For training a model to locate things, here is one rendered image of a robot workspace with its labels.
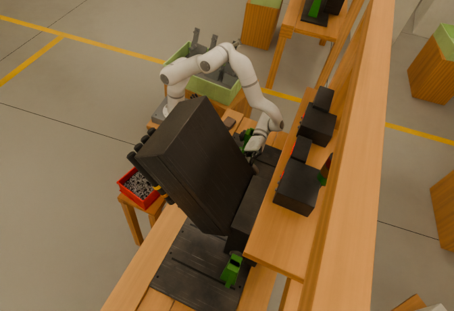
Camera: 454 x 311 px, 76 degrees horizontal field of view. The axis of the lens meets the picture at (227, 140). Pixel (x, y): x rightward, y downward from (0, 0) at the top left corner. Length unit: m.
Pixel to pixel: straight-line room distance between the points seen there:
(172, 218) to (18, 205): 1.71
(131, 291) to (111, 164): 1.68
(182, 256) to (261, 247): 0.71
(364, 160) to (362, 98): 0.22
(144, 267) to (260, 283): 0.59
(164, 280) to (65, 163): 1.90
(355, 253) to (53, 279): 2.38
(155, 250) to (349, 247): 1.19
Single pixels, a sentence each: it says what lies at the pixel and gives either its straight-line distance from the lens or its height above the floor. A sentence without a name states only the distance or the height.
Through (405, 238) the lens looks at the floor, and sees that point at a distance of 3.26.
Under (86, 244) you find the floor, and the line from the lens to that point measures 2.72.
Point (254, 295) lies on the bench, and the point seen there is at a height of 0.88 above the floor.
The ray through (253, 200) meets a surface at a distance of 1.39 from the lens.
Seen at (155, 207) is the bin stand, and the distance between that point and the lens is 1.84.
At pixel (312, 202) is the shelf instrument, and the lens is 1.01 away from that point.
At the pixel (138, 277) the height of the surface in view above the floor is 0.90.
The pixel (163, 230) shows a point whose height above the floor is 0.90.
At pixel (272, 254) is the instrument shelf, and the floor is 1.54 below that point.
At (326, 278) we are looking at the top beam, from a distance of 0.56.
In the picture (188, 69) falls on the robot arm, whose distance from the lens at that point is 1.73.
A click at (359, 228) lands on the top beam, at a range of 0.63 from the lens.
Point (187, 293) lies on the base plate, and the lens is 1.57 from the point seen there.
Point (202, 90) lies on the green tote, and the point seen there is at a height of 0.85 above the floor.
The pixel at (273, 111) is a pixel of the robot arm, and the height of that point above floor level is 1.40.
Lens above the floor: 2.44
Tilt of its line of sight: 50 degrees down
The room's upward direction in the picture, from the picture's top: 10 degrees clockwise
